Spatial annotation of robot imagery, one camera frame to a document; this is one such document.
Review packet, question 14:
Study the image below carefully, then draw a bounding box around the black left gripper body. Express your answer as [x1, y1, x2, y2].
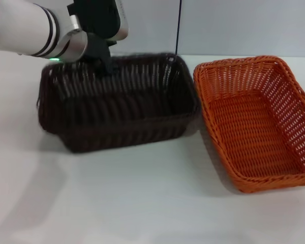
[84, 32, 117, 62]

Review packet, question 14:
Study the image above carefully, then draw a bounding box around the dark brown wicker basket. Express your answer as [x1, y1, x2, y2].
[36, 52, 200, 154]

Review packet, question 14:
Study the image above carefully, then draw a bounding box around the orange wicker basket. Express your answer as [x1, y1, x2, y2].
[193, 55, 305, 194]

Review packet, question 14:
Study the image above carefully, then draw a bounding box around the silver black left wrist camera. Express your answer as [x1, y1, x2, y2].
[67, 0, 130, 42]

